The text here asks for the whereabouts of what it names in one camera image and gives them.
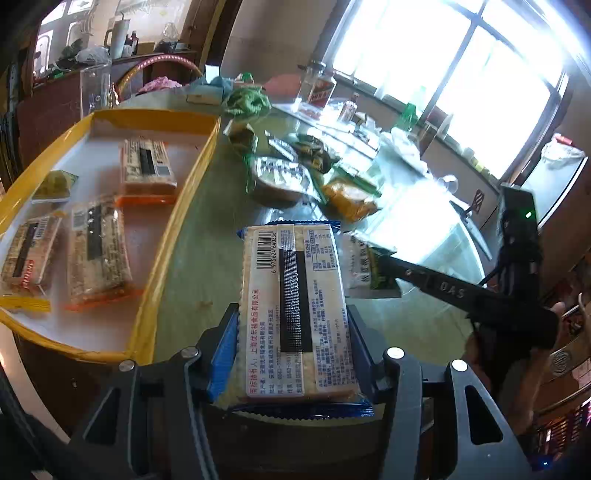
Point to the green plastic bottle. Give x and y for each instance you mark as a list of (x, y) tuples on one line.
[(408, 117)]

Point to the green biscuit packet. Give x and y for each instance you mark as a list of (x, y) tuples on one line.
[(279, 177)]

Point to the glass jar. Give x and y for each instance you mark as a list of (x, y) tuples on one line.
[(316, 87)]

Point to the person's right hand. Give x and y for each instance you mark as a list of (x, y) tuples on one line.
[(557, 311)]

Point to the green cloth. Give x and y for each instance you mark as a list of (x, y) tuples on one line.
[(247, 99)]

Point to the blue-edged cracker packet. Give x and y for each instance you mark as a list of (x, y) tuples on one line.
[(295, 314)]

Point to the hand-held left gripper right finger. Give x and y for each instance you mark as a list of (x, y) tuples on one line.
[(364, 360)]

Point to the pink hula hoop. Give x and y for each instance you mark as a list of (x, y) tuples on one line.
[(138, 67)]

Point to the orange-edged cracker packet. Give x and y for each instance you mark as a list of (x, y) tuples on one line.
[(145, 161), (97, 249)]

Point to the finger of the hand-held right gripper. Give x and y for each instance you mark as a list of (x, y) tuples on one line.
[(443, 288)]

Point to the clear plastic box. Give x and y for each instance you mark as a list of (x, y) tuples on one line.
[(96, 90)]

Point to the yellow tray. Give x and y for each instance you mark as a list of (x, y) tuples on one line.
[(157, 277)]

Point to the small yellow-green snack packet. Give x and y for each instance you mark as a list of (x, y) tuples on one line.
[(55, 184)]

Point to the orange snack packet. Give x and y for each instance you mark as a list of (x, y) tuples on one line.
[(348, 198)]

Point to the white tumbler cup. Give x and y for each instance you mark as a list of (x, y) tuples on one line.
[(117, 39)]

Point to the white plastic bag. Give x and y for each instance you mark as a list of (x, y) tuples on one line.
[(399, 145)]

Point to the dark green snack packet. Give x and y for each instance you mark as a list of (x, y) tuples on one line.
[(316, 150)]

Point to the glass turntable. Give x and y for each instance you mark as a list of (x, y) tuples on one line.
[(415, 221)]

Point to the yellow-edged cracker packet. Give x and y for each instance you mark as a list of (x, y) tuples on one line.
[(30, 254)]

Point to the green and white snack packet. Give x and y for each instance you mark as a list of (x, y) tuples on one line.
[(362, 267)]

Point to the small glass bottle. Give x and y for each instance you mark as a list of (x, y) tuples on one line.
[(351, 108)]

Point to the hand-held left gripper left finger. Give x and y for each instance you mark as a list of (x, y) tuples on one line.
[(224, 353)]

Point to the tissue box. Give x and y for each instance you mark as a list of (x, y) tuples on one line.
[(205, 92)]

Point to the person's right forearm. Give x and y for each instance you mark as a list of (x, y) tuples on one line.
[(524, 392)]

